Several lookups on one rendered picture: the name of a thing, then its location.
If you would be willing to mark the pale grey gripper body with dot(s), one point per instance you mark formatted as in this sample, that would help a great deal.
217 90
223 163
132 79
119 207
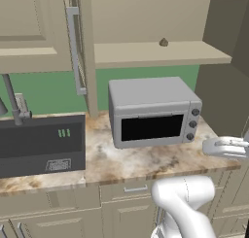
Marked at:
223 148

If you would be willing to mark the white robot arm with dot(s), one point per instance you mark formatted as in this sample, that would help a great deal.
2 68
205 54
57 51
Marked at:
181 196

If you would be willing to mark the tall beige cabinet panel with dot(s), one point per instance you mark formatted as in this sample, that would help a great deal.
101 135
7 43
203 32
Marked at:
223 96

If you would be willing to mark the toaster oven glass door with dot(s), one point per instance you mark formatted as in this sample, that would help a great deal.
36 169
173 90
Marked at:
152 128

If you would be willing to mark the small brown jam jar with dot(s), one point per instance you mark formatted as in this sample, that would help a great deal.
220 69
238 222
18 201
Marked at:
163 42

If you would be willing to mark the beige open cabinet door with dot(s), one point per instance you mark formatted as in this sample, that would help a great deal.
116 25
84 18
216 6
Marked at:
90 54

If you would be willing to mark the beige wide base cabinet door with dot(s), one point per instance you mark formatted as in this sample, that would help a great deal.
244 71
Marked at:
64 224

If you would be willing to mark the grey toaster oven knob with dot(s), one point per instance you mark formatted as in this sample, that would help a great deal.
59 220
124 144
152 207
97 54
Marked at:
190 136
195 112
193 124

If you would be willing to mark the beige base drawer stack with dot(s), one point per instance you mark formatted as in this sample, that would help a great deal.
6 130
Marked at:
231 203

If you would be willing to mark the grey toaster oven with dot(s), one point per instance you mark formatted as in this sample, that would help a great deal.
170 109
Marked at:
149 93

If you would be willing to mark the beige drawer front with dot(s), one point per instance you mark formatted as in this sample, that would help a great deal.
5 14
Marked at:
113 190

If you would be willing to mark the dark sink basin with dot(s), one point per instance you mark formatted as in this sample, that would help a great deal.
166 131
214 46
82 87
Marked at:
39 144

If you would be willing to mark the beige panel under sink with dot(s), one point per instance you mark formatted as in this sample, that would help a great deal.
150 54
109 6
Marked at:
39 199

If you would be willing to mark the grey sink tap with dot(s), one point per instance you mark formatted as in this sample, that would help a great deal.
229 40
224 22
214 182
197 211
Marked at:
13 99

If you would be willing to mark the beige wall cabinet with shelf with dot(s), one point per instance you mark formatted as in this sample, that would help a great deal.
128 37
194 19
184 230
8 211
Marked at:
155 54

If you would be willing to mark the beige closed wall cabinet door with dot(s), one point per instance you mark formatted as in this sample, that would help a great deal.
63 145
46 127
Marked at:
29 28

